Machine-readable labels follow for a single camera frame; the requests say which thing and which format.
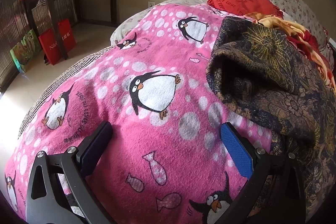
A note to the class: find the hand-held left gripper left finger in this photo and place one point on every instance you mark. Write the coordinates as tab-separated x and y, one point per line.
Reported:
97	142

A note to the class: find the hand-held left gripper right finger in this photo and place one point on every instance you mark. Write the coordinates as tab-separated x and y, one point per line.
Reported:
236	150

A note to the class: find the dark blue gold patterned garment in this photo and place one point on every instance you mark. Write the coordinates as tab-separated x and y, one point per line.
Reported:
275	87

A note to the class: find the pink penguin print blanket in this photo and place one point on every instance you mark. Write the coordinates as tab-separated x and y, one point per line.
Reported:
162	150

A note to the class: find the striped woven bed mat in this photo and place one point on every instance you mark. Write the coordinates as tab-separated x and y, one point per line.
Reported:
65	71

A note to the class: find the red paper bag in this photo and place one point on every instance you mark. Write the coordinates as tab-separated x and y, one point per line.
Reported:
67	35
51	47

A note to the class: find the red yellow floral blanket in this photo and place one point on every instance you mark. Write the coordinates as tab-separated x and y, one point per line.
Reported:
296	35

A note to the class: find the dark slatted screen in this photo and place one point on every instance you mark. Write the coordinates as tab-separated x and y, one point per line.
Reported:
11	29

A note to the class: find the white wall socket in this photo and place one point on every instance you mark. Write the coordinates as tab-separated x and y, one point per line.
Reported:
151	3

